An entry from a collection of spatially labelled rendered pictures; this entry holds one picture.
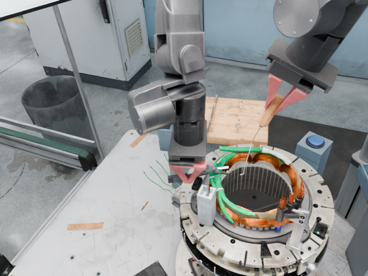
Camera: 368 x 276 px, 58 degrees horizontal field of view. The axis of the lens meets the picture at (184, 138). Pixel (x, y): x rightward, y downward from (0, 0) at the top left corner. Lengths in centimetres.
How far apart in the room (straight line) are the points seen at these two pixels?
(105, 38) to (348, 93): 211
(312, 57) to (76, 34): 275
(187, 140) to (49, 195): 186
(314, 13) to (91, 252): 89
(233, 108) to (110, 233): 54
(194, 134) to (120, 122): 220
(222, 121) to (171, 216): 35
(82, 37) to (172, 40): 261
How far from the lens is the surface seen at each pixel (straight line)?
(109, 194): 118
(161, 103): 51
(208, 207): 62
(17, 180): 257
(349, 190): 121
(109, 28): 287
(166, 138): 95
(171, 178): 65
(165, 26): 52
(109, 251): 105
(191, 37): 52
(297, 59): 49
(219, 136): 90
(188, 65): 50
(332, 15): 42
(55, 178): 246
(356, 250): 100
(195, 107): 53
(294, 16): 41
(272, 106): 55
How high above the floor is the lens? 166
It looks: 41 degrees down
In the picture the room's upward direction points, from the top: 5 degrees counter-clockwise
